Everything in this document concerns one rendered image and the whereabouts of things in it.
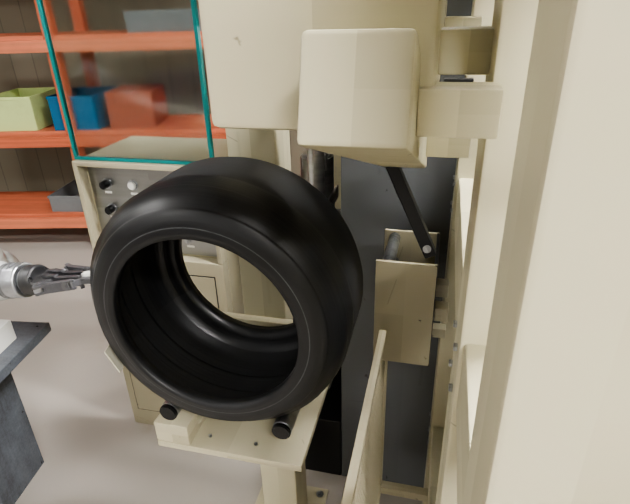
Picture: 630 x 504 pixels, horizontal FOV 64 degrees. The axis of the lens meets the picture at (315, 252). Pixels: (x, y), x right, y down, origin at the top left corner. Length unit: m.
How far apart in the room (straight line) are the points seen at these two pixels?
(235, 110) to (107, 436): 2.20
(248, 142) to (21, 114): 3.30
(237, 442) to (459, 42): 1.03
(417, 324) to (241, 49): 0.91
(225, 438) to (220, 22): 1.01
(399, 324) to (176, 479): 1.37
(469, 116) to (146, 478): 2.12
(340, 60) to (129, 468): 2.20
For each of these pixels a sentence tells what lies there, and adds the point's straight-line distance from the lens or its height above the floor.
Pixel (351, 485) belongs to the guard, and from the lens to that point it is 0.98.
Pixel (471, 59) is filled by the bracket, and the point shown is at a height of 1.70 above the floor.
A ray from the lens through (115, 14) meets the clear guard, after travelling 1.86.
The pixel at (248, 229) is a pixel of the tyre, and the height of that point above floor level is 1.40.
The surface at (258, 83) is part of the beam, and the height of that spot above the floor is 1.69.
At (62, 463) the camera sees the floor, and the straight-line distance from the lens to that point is 2.61.
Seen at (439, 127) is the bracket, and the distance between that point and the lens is 0.54.
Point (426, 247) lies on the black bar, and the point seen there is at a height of 1.24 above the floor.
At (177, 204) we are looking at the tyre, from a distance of 0.96.
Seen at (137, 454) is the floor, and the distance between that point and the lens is 2.52.
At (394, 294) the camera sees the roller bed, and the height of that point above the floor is 1.11.
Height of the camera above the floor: 1.76
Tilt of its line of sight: 26 degrees down
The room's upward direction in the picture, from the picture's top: 2 degrees counter-clockwise
